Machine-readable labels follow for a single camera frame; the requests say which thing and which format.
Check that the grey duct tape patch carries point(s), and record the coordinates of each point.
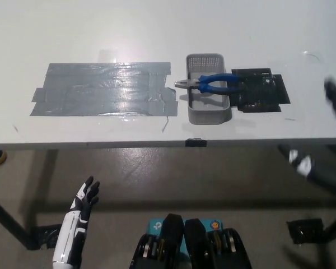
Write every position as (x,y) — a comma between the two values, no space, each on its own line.
(100,92)

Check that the small black tape piece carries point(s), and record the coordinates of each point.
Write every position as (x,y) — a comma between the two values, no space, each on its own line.
(196,142)

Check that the grey perforated plastic container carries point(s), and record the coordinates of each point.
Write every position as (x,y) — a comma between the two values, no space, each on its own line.
(207,106)

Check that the black floor tape patch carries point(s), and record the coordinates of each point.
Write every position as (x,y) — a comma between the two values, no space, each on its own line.
(305,231)
(46,236)

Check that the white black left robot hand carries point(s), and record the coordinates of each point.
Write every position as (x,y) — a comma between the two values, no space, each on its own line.
(72,229)

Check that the grey table leg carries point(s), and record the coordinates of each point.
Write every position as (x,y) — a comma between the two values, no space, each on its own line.
(46,185)

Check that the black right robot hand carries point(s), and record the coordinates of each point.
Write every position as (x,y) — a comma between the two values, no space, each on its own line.
(299,162)

